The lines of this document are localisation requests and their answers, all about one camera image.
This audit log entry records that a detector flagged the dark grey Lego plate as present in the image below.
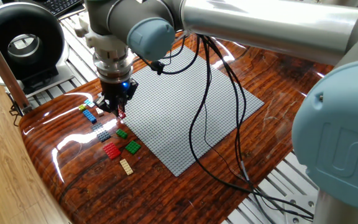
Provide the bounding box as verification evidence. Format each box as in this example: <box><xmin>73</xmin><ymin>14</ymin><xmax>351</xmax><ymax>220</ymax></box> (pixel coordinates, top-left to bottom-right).
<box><xmin>91</xmin><ymin>122</ymin><xmax>112</xmax><ymax>143</ymax></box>

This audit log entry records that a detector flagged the black power cord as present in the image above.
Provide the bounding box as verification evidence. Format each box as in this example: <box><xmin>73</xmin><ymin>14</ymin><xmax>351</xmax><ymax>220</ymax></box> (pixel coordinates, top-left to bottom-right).
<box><xmin>9</xmin><ymin>93</ymin><xmax>24</xmax><ymax>128</ymax></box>

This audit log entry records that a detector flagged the green square Lego plate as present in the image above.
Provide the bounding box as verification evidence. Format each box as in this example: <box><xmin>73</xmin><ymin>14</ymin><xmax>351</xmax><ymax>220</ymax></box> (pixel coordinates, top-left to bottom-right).
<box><xmin>124</xmin><ymin>139</ymin><xmax>142</xmax><ymax>156</ymax></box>

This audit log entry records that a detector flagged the grey Lego baseplate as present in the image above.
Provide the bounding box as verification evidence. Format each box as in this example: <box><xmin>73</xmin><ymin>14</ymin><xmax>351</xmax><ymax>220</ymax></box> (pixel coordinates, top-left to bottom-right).
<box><xmin>117</xmin><ymin>45</ymin><xmax>265</xmax><ymax>177</ymax></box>

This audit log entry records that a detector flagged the red square Lego plate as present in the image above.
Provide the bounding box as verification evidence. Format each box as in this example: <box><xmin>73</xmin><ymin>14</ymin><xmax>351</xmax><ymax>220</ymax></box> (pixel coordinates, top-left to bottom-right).
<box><xmin>102</xmin><ymin>141</ymin><xmax>122</xmax><ymax>161</ymax></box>

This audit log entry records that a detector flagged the blue Lego brick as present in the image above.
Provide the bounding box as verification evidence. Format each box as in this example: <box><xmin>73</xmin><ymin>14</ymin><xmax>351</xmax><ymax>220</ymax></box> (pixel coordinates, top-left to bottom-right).
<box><xmin>82</xmin><ymin>109</ymin><xmax>98</xmax><ymax>124</ymax></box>

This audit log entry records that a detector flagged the black keyboard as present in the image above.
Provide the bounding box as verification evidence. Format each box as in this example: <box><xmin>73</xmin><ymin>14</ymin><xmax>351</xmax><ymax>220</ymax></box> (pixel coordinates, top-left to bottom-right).
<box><xmin>39</xmin><ymin>0</ymin><xmax>85</xmax><ymax>18</ymax></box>

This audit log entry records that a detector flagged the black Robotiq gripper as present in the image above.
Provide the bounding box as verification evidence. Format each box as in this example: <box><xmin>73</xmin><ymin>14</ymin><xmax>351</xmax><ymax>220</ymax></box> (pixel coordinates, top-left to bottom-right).
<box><xmin>95</xmin><ymin>78</ymin><xmax>139</xmax><ymax>117</ymax></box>

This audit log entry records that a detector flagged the brown wooden pole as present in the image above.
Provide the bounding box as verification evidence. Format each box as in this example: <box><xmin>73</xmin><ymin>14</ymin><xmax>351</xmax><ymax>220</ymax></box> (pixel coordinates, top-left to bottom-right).
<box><xmin>0</xmin><ymin>18</ymin><xmax>32</xmax><ymax>114</ymax></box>

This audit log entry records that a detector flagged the thick black cable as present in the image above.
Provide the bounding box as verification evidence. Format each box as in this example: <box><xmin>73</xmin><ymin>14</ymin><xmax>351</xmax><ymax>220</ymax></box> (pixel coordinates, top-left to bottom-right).
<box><xmin>188</xmin><ymin>35</ymin><xmax>315</xmax><ymax>218</ymax></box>

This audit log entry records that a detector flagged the thin black cable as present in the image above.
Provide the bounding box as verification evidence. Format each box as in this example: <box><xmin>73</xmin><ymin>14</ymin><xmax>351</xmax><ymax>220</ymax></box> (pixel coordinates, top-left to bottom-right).
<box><xmin>202</xmin><ymin>55</ymin><xmax>254</xmax><ymax>190</ymax></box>

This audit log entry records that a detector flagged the aluminium mounting plate with bolts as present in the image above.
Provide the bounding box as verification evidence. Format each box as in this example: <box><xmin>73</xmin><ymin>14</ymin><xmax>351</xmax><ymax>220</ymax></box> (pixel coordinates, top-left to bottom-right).
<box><xmin>283</xmin><ymin>194</ymin><xmax>318</xmax><ymax>224</ymax></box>

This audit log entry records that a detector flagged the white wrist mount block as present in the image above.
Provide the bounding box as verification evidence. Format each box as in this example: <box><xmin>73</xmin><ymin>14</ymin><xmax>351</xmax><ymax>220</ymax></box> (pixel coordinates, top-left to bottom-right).
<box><xmin>73</xmin><ymin>14</ymin><xmax>130</xmax><ymax>58</ymax></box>

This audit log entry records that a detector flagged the black cable with grey sleeve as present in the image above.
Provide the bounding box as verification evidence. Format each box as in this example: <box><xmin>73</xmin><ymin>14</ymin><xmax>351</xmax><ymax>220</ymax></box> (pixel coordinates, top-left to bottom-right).
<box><xmin>202</xmin><ymin>35</ymin><xmax>315</xmax><ymax>218</ymax></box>

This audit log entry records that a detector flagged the black cable with moulded plug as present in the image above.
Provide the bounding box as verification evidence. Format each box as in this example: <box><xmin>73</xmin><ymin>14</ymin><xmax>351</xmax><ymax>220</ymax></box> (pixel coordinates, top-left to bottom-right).
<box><xmin>134</xmin><ymin>32</ymin><xmax>201</xmax><ymax>76</ymax></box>

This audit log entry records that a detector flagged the tan Lego plate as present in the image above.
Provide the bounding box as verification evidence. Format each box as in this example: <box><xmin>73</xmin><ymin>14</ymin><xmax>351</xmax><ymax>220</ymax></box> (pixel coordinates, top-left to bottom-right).
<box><xmin>119</xmin><ymin>157</ymin><xmax>134</xmax><ymax>176</ymax></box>

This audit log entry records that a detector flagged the glossy wood-grain mat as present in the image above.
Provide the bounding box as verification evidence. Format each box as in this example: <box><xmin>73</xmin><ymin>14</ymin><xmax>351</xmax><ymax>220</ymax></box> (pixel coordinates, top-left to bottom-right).
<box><xmin>19</xmin><ymin>30</ymin><xmax>335</xmax><ymax>224</ymax></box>

